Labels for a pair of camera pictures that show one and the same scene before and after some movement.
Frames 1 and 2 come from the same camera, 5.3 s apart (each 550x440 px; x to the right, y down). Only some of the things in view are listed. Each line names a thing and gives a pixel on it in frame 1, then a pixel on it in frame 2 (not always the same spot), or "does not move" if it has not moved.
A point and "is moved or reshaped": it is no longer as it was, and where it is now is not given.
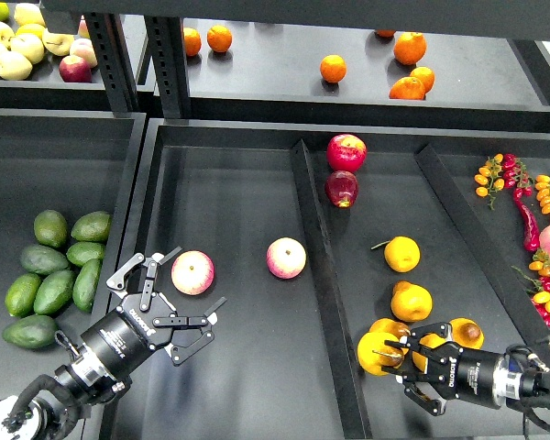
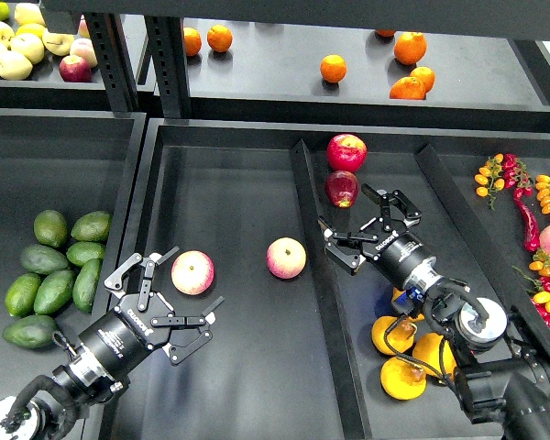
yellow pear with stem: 375,354 is moved or reshaped
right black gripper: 463,373 to 401,257
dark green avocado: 43,259 does not move
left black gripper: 138,325 does not move
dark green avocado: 31,332 does not move
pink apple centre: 286,258 does not move
